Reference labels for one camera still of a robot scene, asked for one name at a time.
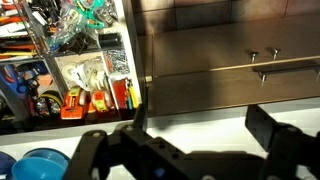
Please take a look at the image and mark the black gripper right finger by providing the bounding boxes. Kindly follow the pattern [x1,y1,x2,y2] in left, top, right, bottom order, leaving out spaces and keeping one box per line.
[244,104,320,180]

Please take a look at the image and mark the yellow highlighter pen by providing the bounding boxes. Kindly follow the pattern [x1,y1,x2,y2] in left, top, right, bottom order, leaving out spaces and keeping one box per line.
[127,79,140,110]

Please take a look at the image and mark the light blue plastic bowl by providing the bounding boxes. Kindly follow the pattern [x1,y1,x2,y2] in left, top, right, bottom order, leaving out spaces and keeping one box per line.
[23,147,72,168]
[10,156,69,180]

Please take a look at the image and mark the blue handled scissors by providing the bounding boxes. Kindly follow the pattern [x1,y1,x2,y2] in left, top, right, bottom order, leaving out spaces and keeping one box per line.
[0,62,49,96]

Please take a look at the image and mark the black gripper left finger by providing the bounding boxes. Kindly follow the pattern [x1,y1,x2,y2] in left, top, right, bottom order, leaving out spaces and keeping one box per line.
[63,103,188,180]

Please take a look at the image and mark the bag of paper clips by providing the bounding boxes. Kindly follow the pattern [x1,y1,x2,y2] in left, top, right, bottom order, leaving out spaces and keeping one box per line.
[103,49,131,77]

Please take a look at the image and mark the teal plastic tape dispenser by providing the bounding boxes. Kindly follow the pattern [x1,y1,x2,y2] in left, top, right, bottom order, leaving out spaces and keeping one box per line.
[73,0,107,30]

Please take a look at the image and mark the orange tape dispenser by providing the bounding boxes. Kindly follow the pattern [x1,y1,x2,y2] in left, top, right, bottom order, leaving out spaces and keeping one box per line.
[87,89,115,115]
[60,85,89,121]

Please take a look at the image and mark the metal bar drawer handle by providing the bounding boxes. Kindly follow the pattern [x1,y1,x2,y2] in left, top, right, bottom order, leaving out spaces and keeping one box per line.
[208,47,320,73]
[251,60,320,88]

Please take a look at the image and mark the black binder clips pile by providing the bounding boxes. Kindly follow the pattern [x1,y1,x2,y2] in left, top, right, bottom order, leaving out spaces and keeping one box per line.
[59,30,98,55]

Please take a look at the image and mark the white shelf organizer unit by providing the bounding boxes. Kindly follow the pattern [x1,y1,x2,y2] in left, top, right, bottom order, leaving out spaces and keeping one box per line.
[0,0,143,136]

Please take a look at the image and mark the red cardboard box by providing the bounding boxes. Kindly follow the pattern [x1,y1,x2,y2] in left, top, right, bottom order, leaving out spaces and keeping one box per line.
[112,79,130,110]

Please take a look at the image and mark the dark blue plastic bowl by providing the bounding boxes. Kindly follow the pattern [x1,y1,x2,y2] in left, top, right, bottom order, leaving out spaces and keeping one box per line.
[0,150,17,177]

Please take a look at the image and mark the white tape rolls pile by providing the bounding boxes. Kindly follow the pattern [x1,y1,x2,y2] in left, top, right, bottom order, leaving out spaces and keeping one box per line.
[60,57,108,92]

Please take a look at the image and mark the brown wooden drawer cabinet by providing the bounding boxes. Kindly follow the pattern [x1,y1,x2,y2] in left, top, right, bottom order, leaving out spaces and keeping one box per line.
[131,0,320,118]

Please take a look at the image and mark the black tape roll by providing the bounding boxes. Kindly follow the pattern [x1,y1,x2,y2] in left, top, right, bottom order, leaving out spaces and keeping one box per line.
[34,90,65,117]

